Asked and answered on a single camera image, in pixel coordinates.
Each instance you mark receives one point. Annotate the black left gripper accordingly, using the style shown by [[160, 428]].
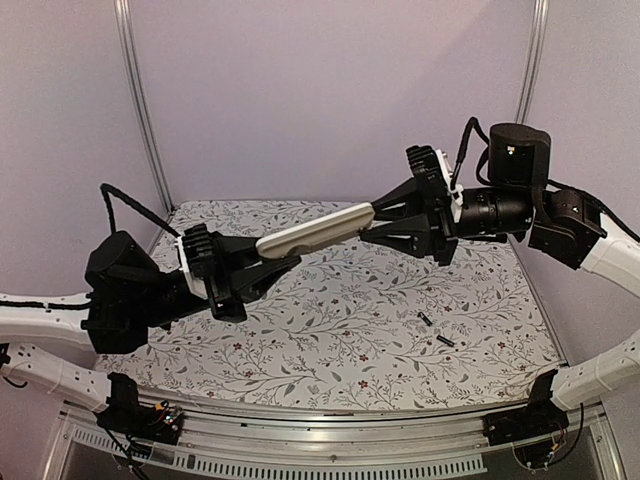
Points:
[[229, 289]]

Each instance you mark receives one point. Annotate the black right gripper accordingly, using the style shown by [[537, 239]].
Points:
[[431, 230]]

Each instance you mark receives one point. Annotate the white remote control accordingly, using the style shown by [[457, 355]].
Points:
[[315, 235]]

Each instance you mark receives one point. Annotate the black battery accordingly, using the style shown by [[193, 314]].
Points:
[[425, 319], [445, 341]]

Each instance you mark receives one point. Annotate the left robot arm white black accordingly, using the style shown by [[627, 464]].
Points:
[[128, 296]]

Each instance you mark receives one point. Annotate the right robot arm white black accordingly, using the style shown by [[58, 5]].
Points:
[[499, 188]]

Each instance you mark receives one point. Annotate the floral patterned table mat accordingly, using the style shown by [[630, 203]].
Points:
[[341, 331]]

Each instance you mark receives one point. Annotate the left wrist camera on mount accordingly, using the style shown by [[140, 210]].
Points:
[[197, 261]]

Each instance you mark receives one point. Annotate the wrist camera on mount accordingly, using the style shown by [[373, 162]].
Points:
[[433, 177], [197, 261]]

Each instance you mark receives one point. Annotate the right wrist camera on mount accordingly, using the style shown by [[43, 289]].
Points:
[[433, 177]]

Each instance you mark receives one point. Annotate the front aluminium rail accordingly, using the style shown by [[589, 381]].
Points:
[[226, 426]]

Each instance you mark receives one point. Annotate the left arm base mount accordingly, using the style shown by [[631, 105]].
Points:
[[161, 423]]

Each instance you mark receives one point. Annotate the right aluminium frame post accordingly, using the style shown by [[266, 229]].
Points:
[[533, 59]]

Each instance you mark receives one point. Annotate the aluminium frame post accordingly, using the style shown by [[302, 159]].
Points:
[[126, 34], [533, 59]]

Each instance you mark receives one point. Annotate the white slotted cable duct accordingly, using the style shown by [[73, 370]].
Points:
[[203, 464]]

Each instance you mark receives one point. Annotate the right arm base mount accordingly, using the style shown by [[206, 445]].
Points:
[[539, 416]]

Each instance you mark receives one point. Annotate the left aluminium frame post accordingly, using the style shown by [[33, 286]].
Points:
[[126, 34]]

